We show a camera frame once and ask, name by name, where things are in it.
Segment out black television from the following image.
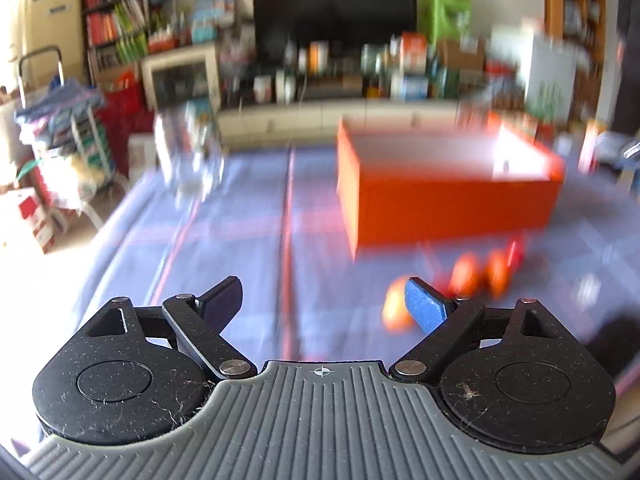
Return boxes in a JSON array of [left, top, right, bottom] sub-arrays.
[[251, 0, 419, 59]]

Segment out small red thing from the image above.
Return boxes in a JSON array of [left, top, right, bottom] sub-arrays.
[[504, 234, 527, 274]]

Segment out blue and white box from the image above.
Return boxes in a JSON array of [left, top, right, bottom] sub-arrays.
[[389, 73, 430, 101]]

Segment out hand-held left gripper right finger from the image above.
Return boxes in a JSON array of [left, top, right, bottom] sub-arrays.
[[389, 277, 566, 384]]

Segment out wooden bookshelf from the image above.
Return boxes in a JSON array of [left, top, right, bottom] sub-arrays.
[[543, 0, 609, 122]]

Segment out orange tangerine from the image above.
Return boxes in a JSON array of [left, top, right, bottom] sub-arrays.
[[381, 277, 416, 332], [448, 252, 484, 296], [483, 248, 514, 296]]

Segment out red and white carton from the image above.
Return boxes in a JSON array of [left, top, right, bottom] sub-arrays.
[[17, 187, 59, 256]]

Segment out orange and white box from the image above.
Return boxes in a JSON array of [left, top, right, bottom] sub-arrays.
[[399, 32, 430, 74]]

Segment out clear plastic container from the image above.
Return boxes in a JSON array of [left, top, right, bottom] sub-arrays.
[[152, 99, 226, 202]]

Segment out orange cardboard box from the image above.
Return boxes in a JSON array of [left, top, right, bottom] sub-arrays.
[[335, 110, 566, 261]]

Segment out white standing air conditioner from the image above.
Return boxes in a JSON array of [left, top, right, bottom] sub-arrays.
[[22, 0, 84, 87]]

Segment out white TV stand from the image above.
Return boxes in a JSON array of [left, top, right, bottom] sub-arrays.
[[217, 42, 461, 149]]

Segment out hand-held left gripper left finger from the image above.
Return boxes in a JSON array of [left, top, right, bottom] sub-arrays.
[[82, 275, 258, 381]]

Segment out blue checked tablecloth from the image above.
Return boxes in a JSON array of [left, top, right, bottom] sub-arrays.
[[0, 142, 640, 461]]

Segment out illustrated picture board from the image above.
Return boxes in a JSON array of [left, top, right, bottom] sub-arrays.
[[192, 0, 237, 44]]

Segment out loaded storage trolley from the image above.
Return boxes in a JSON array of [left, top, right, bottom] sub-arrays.
[[14, 45, 119, 223]]

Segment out dark bookshelf with books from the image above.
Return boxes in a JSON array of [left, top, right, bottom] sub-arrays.
[[79, 0, 177, 82]]

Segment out red bag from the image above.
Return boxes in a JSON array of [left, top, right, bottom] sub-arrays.
[[97, 72, 144, 137]]

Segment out white glass-front cabinet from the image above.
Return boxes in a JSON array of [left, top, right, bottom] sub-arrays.
[[140, 42, 221, 112]]

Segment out brown cardboard box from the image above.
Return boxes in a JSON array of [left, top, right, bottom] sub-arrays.
[[439, 39, 486, 72]]

